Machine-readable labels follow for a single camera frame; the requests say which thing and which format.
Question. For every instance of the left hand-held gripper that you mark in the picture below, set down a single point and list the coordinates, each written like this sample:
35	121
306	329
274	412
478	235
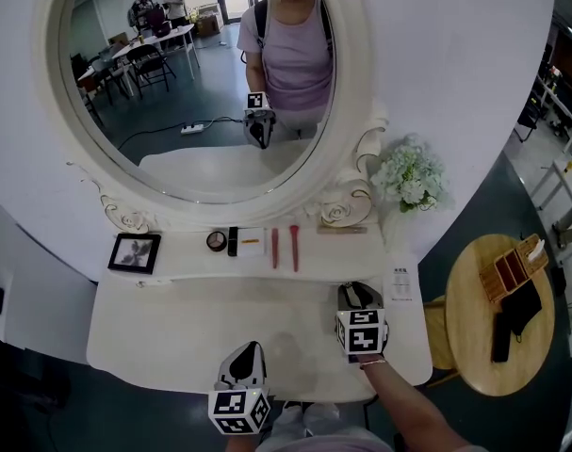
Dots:
231	410

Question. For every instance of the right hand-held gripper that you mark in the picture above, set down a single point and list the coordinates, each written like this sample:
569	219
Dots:
361	332

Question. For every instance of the person's right forearm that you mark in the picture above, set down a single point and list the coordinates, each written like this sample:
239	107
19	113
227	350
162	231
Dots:
408	403

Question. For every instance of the white dressing table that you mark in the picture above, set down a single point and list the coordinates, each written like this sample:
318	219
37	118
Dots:
196	318

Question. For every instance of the white printed paper sheet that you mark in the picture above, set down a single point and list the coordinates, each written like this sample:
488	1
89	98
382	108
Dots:
402	284

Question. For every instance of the white shoe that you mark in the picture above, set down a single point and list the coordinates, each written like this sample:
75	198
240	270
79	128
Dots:
292	407

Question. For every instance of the beige comb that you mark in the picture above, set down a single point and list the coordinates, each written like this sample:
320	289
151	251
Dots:
342	230

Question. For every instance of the pink makeup brush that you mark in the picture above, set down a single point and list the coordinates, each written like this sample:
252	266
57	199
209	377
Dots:
295	250

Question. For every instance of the person's light grey trousers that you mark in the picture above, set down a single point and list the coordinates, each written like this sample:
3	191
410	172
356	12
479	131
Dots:
318	419

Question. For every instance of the person's lilac shirt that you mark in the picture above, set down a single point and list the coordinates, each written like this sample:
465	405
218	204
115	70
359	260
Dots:
314	445

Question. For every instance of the round wooden table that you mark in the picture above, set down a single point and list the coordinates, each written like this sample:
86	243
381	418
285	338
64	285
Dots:
474	332

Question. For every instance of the small orange stick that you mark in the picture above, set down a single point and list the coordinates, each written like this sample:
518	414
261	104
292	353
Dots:
250	241

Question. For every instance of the black lipstick tube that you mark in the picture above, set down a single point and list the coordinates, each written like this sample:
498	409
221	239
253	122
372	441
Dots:
233	242

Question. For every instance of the round black makeup compact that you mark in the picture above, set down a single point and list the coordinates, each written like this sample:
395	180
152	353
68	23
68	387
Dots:
216	241

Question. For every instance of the white flower bouquet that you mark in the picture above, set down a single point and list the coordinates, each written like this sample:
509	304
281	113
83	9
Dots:
408	172

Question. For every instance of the flat black case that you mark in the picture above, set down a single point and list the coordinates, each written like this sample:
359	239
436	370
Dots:
501	339

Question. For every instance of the black fabric pouch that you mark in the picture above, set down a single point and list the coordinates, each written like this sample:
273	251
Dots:
523	306

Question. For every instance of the wicker organizer basket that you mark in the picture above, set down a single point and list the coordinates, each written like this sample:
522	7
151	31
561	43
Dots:
533	264

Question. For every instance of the white tissue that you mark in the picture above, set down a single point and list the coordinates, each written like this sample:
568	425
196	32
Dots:
536	248

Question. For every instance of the oval white framed mirror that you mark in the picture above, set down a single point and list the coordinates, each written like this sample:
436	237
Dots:
351	64

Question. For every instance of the white rectangular table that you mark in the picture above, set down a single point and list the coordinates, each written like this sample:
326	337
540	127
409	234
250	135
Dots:
568	177

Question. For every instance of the black picture frame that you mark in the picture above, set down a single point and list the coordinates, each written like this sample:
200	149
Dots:
134	253

